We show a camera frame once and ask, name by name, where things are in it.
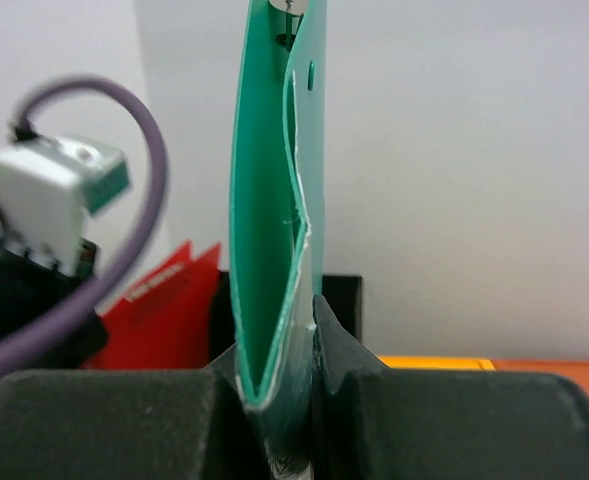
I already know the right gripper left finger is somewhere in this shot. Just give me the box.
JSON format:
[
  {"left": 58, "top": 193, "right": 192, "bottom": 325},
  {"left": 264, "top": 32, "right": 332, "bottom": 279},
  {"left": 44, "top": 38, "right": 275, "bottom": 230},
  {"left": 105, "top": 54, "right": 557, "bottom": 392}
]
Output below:
[{"left": 0, "top": 349, "right": 269, "bottom": 479}]

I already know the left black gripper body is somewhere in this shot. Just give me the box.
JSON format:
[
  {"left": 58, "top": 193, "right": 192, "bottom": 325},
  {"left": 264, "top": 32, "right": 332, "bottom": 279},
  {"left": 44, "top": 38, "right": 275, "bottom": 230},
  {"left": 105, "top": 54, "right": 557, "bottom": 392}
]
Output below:
[{"left": 0, "top": 240, "right": 108, "bottom": 369}]

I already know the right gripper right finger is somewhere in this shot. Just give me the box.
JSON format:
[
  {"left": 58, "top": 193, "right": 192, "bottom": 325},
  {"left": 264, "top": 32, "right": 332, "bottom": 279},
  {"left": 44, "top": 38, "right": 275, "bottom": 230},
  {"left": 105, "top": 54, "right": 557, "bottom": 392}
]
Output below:
[{"left": 311, "top": 296, "right": 589, "bottom": 479}]

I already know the red folder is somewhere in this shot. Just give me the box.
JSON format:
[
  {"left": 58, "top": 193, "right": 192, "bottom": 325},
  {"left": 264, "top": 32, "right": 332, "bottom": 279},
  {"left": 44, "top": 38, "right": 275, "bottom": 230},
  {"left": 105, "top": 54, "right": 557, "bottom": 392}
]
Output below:
[{"left": 83, "top": 241, "right": 221, "bottom": 371}]

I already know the black mesh file organizer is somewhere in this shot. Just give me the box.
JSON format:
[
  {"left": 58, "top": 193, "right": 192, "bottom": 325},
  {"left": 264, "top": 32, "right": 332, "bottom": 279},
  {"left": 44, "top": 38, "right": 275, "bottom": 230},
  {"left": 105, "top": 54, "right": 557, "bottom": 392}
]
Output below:
[{"left": 209, "top": 270, "right": 363, "bottom": 361}]

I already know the orange yellow drawer cabinet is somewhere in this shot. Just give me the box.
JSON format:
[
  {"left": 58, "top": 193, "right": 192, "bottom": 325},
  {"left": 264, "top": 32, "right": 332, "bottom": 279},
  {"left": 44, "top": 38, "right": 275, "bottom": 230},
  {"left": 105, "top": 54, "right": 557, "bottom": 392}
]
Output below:
[{"left": 378, "top": 355, "right": 589, "bottom": 396}]

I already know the green folder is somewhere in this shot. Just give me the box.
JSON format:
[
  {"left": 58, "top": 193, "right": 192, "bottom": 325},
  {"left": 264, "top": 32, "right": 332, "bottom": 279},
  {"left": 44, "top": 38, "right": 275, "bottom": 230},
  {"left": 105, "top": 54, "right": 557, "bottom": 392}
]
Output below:
[{"left": 230, "top": 1, "right": 327, "bottom": 453}]

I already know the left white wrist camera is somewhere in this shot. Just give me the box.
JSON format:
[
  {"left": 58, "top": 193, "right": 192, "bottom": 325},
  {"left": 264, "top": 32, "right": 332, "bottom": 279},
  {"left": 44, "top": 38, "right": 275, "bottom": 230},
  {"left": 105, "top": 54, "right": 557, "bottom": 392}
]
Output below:
[{"left": 0, "top": 135, "right": 130, "bottom": 277}]

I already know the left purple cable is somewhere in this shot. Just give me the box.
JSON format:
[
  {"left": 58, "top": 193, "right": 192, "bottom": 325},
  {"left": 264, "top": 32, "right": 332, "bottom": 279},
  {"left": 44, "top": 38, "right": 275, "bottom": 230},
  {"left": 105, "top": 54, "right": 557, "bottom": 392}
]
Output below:
[{"left": 0, "top": 74, "right": 169, "bottom": 391}]

